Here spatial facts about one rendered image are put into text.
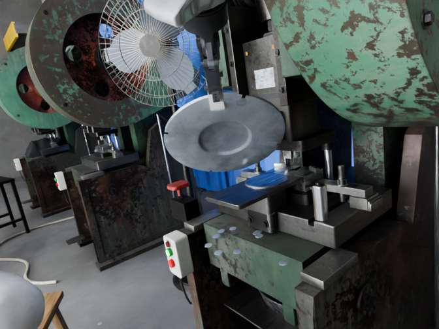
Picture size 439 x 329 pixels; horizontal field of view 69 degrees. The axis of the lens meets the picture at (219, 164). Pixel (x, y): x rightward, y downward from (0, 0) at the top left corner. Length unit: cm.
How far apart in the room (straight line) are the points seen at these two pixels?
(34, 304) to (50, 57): 160
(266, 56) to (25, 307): 75
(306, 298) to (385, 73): 47
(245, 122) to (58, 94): 143
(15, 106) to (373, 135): 326
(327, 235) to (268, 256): 16
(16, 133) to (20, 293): 675
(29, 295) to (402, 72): 61
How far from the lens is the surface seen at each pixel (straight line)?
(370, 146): 107
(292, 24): 51
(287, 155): 99
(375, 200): 91
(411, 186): 111
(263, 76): 92
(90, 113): 204
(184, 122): 72
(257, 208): 92
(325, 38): 50
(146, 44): 160
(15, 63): 375
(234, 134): 77
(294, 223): 89
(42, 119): 373
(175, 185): 111
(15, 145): 728
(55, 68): 202
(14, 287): 58
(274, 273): 89
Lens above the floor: 106
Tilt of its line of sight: 13 degrees down
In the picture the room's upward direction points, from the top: 9 degrees counter-clockwise
